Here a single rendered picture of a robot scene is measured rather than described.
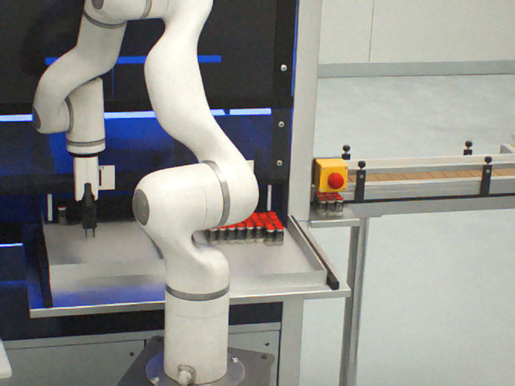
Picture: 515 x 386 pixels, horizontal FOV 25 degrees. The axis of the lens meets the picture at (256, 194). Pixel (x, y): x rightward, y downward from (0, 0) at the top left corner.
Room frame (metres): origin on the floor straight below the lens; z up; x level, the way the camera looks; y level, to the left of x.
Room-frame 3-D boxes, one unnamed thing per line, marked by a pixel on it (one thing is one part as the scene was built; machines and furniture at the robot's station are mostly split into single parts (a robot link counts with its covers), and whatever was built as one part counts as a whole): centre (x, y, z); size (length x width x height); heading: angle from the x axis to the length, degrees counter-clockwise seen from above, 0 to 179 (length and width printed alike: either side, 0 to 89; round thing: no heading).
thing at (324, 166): (2.77, -0.18, 1.00); 0.08 x 0.07 x 0.07; 14
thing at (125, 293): (2.48, 0.18, 0.87); 0.70 x 0.48 x 0.02; 104
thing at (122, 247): (2.51, 0.36, 0.90); 0.34 x 0.26 x 0.04; 14
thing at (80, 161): (2.39, 0.37, 1.11); 0.10 x 0.08 x 0.11; 10
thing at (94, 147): (2.40, 0.38, 1.17); 0.09 x 0.08 x 0.03; 10
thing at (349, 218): (2.81, -0.19, 0.87); 0.14 x 0.13 x 0.02; 14
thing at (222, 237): (2.57, 0.02, 0.90); 0.18 x 0.02 x 0.05; 104
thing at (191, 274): (1.95, 0.13, 1.16); 0.19 x 0.12 x 0.24; 123
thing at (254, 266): (2.49, 0.00, 0.90); 0.34 x 0.26 x 0.04; 14
